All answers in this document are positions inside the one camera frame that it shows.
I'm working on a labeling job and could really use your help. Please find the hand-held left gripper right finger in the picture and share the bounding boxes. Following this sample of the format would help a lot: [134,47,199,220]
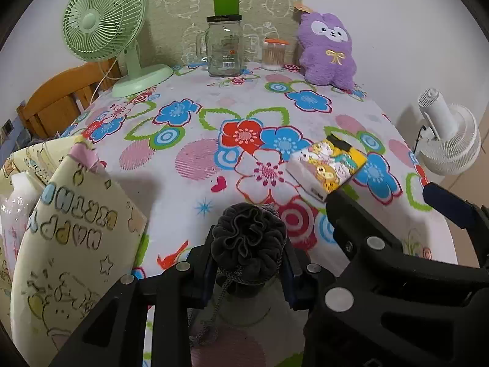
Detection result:
[283,244,320,313]

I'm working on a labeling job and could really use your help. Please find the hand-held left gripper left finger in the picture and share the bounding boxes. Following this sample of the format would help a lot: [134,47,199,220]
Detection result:
[49,224,218,367]

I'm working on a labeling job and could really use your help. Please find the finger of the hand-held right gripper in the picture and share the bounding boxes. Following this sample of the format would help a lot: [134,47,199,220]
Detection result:
[422,182,489,269]
[316,188,489,315]

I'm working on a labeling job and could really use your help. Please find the grey drawstring pouch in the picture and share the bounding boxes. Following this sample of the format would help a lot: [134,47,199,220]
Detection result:
[189,202,288,348]

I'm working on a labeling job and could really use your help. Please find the yellow cartoon tissue pack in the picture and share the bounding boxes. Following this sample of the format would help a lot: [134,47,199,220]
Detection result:
[286,132,369,203]

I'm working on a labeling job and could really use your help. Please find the yellow cartoon fabric storage box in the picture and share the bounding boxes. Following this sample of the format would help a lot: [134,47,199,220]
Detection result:
[0,135,148,367]

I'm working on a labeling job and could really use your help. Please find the white desk fan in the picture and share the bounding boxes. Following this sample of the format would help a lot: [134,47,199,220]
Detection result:
[416,87,481,176]

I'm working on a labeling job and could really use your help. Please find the floral tablecloth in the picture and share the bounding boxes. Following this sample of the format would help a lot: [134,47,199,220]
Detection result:
[57,60,460,367]

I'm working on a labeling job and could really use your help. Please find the purple plush bunny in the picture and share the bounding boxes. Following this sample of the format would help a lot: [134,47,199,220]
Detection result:
[293,2,358,92]

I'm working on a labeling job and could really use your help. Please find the cotton swab jar orange lid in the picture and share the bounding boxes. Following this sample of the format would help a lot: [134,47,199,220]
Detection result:
[261,37,290,71]

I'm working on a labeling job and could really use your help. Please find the white pink bottle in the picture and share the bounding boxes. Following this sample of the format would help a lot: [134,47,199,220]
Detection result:
[0,171,39,276]

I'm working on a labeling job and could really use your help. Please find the glass jar mug black lid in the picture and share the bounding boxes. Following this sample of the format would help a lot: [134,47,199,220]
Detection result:
[196,14,245,77]

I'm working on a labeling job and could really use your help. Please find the wooden headboard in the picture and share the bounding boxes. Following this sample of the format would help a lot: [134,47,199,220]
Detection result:
[17,59,123,140]

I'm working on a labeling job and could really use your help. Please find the green plastic cup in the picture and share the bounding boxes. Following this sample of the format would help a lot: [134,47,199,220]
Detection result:
[213,0,241,17]

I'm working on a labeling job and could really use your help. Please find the green desk fan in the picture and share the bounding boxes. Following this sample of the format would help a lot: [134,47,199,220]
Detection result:
[62,0,175,98]

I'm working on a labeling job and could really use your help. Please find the white fan cord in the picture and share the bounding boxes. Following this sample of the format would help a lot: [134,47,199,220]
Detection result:
[90,58,120,105]

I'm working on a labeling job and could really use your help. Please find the green patterned wall sheet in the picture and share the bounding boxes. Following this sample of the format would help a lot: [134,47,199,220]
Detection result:
[147,0,307,66]

